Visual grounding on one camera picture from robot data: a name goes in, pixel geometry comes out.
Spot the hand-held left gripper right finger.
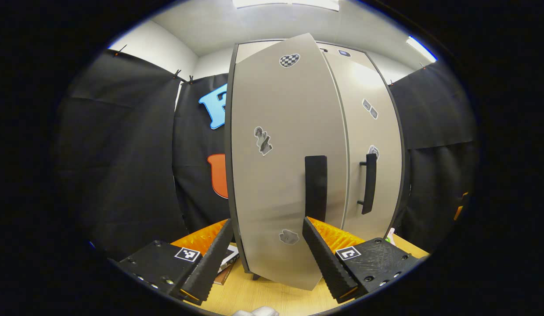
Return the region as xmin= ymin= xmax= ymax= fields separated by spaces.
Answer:
xmin=302 ymin=217 xmax=421 ymax=304

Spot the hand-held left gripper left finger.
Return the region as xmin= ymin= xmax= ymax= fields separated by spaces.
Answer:
xmin=115 ymin=218 xmax=234 ymax=303

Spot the grey shoe cabinet door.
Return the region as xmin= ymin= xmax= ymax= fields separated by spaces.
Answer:
xmin=229 ymin=33 xmax=349 ymax=291
xmin=320 ymin=46 xmax=404 ymax=243

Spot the grey shoe cabinet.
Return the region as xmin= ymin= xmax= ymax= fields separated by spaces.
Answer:
xmin=225 ymin=39 xmax=409 ymax=281

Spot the grey cabinet drawer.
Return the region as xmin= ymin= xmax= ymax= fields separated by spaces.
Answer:
xmin=318 ymin=43 xmax=370 ymax=60

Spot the stack of books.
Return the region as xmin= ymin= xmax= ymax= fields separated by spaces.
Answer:
xmin=213 ymin=244 xmax=240 ymax=286

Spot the black backdrop cloth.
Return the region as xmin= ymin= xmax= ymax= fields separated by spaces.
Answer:
xmin=388 ymin=59 xmax=479 ymax=254
xmin=54 ymin=48 xmax=231 ymax=262

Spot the ceiling light panel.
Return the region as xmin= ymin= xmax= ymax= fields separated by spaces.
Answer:
xmin=232 ymin=0 xmax=340 ymax=12
xmin=406 ymin=36 xmax=438 ymax=63

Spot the black door handle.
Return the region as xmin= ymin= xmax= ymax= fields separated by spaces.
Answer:
xmin=357 ymin=153 xmax=378 ymax=215
xmin=304 ymin=155 xmax=328 ymax=223

